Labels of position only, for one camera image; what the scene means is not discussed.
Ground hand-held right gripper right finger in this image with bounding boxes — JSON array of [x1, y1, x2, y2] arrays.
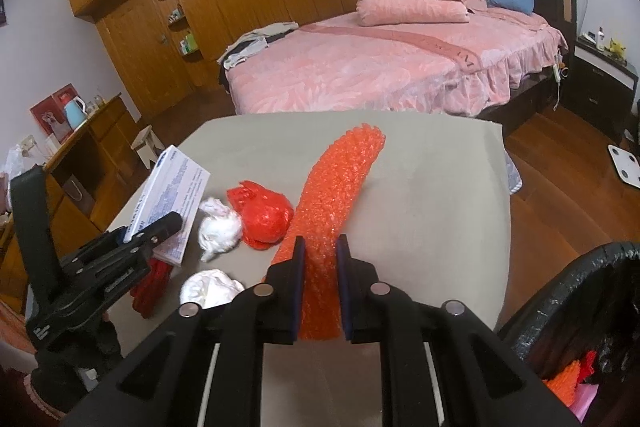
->
[[335, 233, 577, 427]]

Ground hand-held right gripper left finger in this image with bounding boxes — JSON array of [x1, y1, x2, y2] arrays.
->
[[64, 236, 307, 427]]

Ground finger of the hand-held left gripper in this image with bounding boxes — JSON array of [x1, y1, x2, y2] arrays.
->
[[59, 228, 129, 271], [99, 211, 184, 274]]

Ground white printed cardboard box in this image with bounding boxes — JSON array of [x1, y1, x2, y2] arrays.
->
[[122, 145, 211, 266]]

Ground orange bubble wrap strip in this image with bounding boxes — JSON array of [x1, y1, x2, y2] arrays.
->
[[262, 122, 387, 343]]

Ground black trash bin with liner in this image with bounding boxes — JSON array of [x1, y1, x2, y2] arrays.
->
[[496, 241, 640, 427]]

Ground long red rubber glove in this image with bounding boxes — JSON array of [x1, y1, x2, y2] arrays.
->
[[578, 350, 597, 385]]

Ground pink face mask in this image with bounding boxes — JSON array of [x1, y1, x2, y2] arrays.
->
[[569, 383, 600, 424]]

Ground black paper bag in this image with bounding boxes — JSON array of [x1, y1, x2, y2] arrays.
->
[[62, 178, 97, 216]]

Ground red plastic bag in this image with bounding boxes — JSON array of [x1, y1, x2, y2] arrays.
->
[[226, 180, 294, 251]]

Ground wooden sideboard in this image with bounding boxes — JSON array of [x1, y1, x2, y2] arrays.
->
[[0, 92, 147, 303]]

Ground small wooden stool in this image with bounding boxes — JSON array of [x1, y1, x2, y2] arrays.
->
[[130, 125, 167, 169]]

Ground grey tablecloth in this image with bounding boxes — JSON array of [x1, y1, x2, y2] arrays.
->
[[106, 108, 514, 390]]

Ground white plastic bag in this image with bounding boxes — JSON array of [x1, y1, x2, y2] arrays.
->
[[4, 136, 39, 178]]

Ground light blue electric kettle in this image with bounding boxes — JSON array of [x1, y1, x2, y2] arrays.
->
[[63, 95, 89, 130]]

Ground red framed picture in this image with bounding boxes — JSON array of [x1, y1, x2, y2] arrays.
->
[[29, 84, 77, 144]]

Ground bottles on wardrobe shelf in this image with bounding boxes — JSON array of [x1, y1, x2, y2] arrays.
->
[[168, 4, 200, 56]]

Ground white lace cloth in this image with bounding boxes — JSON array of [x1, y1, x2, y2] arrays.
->
[[504, 151, 524, 196]]

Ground pile of clothes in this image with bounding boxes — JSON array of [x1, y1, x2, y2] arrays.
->
[[217, 20, 301, 71]]

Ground bed with pink bedspread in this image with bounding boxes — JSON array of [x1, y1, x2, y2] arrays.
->
[[216, 0, 577, 130]]

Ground white bathroom scale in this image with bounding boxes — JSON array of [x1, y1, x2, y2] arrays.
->
[[607, 144, 640, 186]]

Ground black and white nightstand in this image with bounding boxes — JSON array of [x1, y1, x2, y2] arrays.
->
[[564, 34, 640, 144]]

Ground white corded controller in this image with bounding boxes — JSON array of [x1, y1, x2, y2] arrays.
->
[[552, 51, 569, 114]]

